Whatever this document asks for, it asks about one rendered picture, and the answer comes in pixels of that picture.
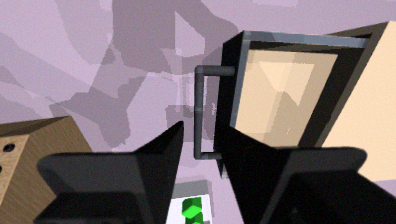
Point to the white square tray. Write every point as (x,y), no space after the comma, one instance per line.
(189,190)

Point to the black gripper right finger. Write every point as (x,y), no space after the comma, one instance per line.
(259,173)

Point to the green block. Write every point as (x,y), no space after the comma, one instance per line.
(191,207)
(197,219)

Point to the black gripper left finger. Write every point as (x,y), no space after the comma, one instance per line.
(149,172)

